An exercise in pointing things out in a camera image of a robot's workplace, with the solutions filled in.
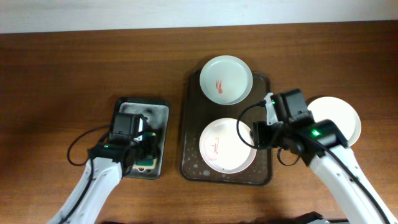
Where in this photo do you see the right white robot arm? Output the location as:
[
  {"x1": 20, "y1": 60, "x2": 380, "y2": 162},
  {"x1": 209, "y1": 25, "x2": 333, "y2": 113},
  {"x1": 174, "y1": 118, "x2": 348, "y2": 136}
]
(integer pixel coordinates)
[{"x1": 252, "y1": 90, "x2": 397, "y2": 223}]

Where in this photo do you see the brown plastic serving tray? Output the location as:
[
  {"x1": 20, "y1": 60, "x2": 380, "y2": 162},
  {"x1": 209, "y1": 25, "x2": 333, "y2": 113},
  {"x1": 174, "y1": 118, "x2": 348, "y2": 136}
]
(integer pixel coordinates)
[{"x1": 179, "y1": 70, "x2": 272, "y2": 186}]

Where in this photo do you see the cream white plate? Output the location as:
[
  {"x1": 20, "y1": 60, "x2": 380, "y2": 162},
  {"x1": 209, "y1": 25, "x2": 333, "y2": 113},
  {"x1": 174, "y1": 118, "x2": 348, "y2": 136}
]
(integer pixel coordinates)
[{"x1": 308, "y1": 96, "x2": 361, "y2": 146}]

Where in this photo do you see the light green dirty plate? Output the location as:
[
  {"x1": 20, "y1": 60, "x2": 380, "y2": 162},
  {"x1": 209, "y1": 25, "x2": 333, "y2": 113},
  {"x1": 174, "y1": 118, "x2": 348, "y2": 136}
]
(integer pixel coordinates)
[{"x1": 199, "y1": 55, "x2": 254, "y2": 105}]

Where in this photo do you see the pink plate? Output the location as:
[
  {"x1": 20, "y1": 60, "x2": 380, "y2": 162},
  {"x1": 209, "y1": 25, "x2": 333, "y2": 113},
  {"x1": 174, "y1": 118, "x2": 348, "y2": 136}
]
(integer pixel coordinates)
[{"x1": 199, "y1": 118, "x2": 257, "y2": 174}]

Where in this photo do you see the yellow green sponge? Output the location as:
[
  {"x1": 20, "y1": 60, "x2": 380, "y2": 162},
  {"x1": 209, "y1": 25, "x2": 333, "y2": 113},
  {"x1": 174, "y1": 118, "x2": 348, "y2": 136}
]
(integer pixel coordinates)
[{"x1": 133, "y1": 132, "x2": 159, "y2": 170}]

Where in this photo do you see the small black metal tray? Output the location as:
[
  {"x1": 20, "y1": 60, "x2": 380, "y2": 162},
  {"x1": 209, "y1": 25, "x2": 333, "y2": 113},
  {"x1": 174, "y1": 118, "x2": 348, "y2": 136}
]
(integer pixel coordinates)
[{"x1": 108, "y1": 98, "x2": 170, "y2": 179}]

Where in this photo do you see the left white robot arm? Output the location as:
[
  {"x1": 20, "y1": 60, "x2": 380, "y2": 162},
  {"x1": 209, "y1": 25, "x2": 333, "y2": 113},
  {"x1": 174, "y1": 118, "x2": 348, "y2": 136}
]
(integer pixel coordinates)
[{"x1": 49, "y1": 124, "x2": 165, "y2": 223}]

